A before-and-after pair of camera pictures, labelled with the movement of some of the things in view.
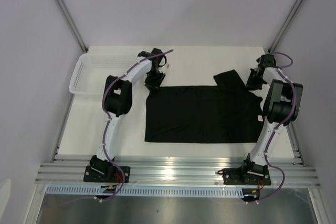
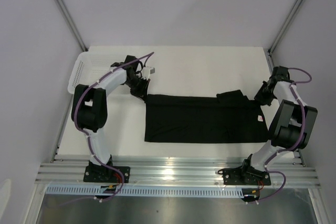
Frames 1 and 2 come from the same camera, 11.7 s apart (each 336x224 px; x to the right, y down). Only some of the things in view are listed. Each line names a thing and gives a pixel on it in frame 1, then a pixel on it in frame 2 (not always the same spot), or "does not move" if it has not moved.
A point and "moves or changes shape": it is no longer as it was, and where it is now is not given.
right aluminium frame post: [293, 10] does not move
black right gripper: [249, 85] → [260, 99]
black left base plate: [106, 174] does not move
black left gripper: [157, 84] → [142, 94]
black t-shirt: [227, 113] moves or changes shape
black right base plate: [250, 176] does not move
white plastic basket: [91, 71] does not move
